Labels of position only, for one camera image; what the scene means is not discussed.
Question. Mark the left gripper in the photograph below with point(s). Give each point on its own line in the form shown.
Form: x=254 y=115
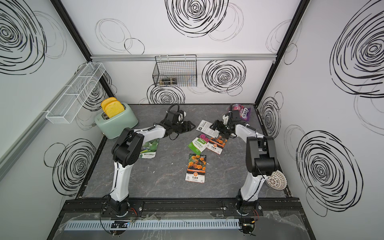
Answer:
x=188 y=126

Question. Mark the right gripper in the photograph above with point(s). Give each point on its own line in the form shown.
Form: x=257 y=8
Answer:
x=221 y=128

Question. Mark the impatiens pink flower packet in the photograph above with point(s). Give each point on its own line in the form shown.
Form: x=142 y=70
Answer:
x=199 y=144

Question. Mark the small marigold seed packet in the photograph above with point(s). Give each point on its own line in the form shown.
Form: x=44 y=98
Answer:
x=217 y=145

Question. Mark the large marigold seed packet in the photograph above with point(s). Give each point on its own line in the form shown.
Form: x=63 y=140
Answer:
x=196 y=169

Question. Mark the green vegetable seed packet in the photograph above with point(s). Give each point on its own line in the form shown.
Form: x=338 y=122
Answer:
x=149 y=149

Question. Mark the mixed flowers seed packet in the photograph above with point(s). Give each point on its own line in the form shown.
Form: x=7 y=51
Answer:
x=204 y=127

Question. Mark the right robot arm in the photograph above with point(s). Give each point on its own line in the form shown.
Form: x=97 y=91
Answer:
x=261 y=157

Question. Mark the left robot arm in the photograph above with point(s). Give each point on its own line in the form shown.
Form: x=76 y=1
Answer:
x=128 y=147

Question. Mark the purple candy bag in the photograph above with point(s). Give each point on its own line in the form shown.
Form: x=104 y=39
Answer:
x=245 y=113

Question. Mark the dark object in basket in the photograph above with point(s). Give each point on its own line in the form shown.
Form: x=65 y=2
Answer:
x=168 y=82

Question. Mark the white perforated strainer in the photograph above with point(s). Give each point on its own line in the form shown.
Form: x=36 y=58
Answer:
x=277 y=181

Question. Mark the mint green toaster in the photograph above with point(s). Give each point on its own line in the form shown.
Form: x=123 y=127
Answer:
x=113 y=127

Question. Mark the yellow toast slice front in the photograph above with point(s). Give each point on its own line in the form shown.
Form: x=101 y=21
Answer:
x=114 y=109

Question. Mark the yellow toast slice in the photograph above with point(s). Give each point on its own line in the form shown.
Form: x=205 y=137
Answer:
x=114 y=109
x=107 y=101

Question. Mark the yellow toast slice back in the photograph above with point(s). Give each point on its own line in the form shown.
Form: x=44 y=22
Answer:
x=107 y=101

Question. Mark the black wire wall basket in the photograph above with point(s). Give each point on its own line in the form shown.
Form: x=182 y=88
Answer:
x=184 y=71

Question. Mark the aluminium wall rail back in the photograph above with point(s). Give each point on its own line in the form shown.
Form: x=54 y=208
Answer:
x=183 y=57

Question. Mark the aluminium wall rail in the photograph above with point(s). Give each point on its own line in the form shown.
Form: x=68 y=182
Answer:
x=183 y=57
x=12 y=155

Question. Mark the white wire shelf basket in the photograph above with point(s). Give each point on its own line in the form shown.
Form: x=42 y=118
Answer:
x=75 y=94

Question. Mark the white slotted cable duct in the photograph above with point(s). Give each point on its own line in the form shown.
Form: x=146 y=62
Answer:
x=109 y=225

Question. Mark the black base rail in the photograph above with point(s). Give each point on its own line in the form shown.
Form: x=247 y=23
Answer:
x=139 y=207

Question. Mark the aluminium wall rail left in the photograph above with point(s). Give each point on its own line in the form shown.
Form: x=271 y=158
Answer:
x=12 y=155

